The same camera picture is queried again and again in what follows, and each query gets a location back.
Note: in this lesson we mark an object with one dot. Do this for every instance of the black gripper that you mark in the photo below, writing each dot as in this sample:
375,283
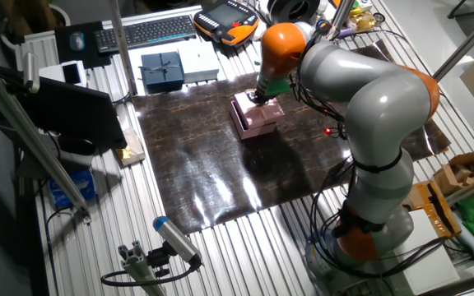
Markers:
261,96

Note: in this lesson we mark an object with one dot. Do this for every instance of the pink ribboned box lid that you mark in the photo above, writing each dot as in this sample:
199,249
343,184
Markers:
261,117

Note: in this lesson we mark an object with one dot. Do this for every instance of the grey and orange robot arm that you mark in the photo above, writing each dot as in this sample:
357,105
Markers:
368,94

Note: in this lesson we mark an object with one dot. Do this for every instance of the pink open gift box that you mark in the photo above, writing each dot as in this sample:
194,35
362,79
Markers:
257,133

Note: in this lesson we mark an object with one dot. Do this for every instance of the white gift box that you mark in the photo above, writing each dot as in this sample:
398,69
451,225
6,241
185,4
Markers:
199,61

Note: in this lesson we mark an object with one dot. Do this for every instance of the blue ribboned gift box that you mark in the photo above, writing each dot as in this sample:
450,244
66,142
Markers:
163,74

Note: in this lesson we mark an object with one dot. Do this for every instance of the small box with gold foil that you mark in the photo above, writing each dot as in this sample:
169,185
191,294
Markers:
132,150

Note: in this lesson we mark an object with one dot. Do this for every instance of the open cardboard box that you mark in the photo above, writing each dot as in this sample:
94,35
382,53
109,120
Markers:
463,170

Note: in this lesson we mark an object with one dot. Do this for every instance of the white flat box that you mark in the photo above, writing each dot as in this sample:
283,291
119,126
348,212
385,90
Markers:
430,267

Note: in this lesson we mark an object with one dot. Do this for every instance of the white rounded object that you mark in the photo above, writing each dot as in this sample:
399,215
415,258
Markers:
260,29

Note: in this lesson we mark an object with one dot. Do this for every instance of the dark marble pattern mat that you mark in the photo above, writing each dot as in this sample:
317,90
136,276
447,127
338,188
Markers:
204,156

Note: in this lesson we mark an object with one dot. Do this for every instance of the orange and black teach pendant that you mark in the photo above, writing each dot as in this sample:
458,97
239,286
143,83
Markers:
225,18

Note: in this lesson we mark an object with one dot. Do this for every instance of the black filament spool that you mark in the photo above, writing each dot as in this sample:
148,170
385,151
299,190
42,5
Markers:
292,10

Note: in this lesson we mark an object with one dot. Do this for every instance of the round black and blue tape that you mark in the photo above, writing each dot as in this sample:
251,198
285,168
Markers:
323,27

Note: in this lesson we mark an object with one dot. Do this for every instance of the gold foil wrapped item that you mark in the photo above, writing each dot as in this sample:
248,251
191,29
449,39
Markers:
362,21

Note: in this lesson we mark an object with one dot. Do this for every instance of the black keyboard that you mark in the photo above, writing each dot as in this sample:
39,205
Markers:
146,32

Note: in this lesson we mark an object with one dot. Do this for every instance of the black mouse pad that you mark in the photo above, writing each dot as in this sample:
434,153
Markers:
97,59

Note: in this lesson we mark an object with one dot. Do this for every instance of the black monitor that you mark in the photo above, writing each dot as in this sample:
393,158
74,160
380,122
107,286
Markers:
76,115

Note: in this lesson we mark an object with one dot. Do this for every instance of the grey computer mouse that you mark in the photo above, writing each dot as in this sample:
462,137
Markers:
77,41

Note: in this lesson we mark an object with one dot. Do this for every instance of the orange taped carton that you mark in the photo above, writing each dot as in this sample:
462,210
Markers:
434,205

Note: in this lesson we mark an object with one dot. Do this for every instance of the blue tissue pack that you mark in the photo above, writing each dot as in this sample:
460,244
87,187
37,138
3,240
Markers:
74,187

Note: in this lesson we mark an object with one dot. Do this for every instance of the short aluminium profile stub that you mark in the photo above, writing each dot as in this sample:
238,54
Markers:
138,267

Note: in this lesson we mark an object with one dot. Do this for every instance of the white device with dark screen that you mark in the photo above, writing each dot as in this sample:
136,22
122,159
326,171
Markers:
52,73

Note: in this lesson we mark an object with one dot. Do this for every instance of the long grey metal pole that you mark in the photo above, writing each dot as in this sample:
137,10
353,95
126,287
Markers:
467,41

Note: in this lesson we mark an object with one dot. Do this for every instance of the white round basket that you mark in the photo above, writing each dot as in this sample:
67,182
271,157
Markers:
62,11

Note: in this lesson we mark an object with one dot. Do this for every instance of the aluminium bar over cartons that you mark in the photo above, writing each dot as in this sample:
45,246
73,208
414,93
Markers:
473,187

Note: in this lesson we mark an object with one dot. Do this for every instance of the pale blue roll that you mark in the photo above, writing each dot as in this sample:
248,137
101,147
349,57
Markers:
471,244

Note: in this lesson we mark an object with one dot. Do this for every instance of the green wrist camera bracket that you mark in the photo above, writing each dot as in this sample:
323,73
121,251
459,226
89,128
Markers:
279,87

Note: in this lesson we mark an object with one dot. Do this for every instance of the grey metal post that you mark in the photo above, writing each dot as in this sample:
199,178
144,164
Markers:
341,14

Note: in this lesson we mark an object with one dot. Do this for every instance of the upright aluminium profile post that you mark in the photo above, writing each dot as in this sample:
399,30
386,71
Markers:
121,45

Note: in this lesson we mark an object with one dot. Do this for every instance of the silver camera with blue cap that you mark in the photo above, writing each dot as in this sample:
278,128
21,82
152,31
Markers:
177,240

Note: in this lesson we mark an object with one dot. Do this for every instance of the slanted aluminium frame bar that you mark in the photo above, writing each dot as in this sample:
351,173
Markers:
35,144

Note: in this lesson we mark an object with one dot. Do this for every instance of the silver cylindrical camera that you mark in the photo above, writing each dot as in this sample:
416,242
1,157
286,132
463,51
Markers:
31,72

